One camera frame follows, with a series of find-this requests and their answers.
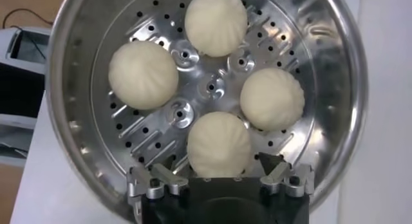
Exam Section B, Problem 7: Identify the white steamed baozi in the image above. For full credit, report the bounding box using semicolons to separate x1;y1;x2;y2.
108;40;180;111
183;0;248;58
186;111;254;178
239;67;306;132

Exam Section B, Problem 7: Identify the grey box device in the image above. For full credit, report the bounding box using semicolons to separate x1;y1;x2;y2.
0;27;52;167

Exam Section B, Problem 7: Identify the black floor cable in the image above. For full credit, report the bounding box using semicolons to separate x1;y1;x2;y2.
2;8;54;28

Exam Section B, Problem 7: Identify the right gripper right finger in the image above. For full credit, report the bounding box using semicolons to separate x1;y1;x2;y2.
258;151;315;199

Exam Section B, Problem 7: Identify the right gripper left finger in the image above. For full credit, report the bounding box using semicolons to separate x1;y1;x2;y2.
126;162;190;215

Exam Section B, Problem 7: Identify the stainless steel steamer basket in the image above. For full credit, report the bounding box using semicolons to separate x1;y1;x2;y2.
44;0;370;221

